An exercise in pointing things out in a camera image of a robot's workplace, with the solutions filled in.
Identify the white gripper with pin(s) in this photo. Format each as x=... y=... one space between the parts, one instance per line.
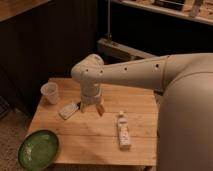
x=91 y=95

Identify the green ceramic bowl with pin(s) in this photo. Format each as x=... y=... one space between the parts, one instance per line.
x=38 y=150

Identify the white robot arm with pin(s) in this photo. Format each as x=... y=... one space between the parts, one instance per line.
x=185 y=119

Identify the white sponge block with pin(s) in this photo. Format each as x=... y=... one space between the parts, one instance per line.
x=68 y=110

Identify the white tube package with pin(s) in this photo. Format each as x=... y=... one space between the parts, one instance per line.
x=123 y=131

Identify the wooden table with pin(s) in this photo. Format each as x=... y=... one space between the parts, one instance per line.
x=90 y=138

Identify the clear plastic cup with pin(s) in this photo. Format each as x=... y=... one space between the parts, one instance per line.
x=50 y=92

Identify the metal pole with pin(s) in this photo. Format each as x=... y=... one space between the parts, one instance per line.
x=108 y=19

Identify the wooden shelf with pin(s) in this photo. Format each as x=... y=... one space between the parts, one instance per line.
x=165 y=11

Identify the grey metal rail base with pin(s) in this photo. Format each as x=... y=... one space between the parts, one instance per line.
x=120 y=51

